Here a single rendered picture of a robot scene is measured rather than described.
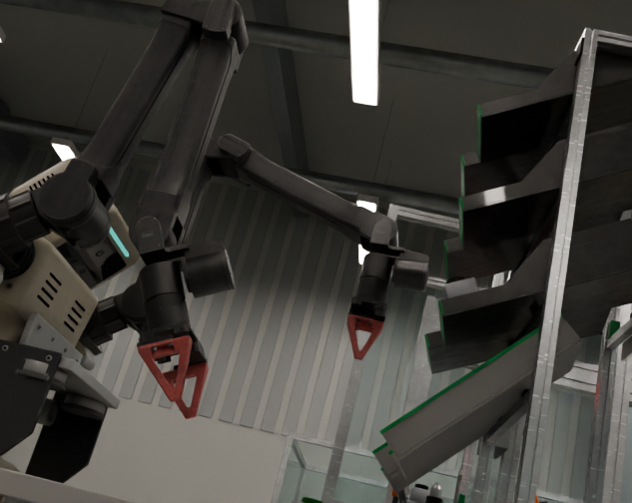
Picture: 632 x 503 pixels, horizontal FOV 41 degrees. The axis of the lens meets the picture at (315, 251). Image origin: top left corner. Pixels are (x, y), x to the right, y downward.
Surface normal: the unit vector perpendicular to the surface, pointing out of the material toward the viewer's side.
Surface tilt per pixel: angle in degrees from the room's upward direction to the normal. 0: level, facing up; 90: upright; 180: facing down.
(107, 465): 90
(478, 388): 90
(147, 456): 90
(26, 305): 98
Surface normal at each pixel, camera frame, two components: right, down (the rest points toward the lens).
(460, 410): -0.17, -0.43
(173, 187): 0.04, -0.58
